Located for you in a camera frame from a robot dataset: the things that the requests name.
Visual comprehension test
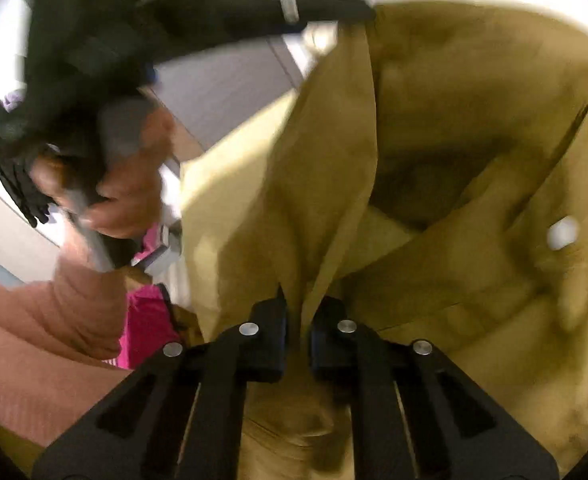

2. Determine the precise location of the dark cloth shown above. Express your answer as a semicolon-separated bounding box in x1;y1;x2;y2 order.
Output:
0;97;52;228

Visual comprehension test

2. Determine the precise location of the magenta cloth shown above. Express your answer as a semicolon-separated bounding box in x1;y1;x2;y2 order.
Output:
118;225;187;372

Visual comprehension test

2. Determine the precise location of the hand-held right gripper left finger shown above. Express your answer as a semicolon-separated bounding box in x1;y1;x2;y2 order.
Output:
31;297;291;480

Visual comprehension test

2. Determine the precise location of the person's left hand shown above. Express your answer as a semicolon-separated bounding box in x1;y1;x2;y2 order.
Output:
30;105;175;241

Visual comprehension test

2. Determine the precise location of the purple cloth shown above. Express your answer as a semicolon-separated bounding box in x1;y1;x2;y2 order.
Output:
1;89;27;112

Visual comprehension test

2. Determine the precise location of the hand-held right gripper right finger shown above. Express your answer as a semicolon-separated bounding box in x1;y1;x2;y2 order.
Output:
310;296;559;480

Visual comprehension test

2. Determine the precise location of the grey door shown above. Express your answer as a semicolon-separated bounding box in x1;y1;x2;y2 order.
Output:
144;25;315;171

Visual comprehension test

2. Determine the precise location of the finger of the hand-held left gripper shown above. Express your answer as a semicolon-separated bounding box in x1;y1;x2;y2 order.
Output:
144;0;377;41

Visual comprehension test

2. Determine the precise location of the person's left forearm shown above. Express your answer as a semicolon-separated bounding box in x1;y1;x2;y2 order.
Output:
0;230;136;448

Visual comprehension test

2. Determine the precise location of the olive green coat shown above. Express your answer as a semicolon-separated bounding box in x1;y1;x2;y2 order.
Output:
178;2;588;480

